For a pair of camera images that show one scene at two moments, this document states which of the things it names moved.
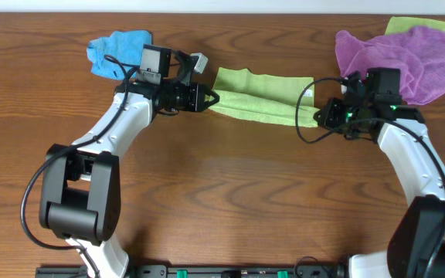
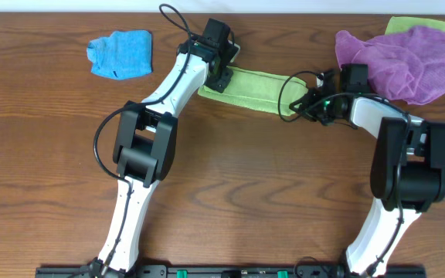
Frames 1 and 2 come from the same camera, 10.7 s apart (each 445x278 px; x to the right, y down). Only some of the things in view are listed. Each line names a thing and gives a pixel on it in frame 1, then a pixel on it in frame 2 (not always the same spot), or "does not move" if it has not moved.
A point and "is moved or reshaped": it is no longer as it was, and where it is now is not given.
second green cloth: [402, 25] does not move
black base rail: [313, 270] does not move
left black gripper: [195, 92] → [222, 86]
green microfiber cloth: [270, 99] is moved or reshaped
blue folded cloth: [118, 55] does not move
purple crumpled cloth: [428, 59] does not move
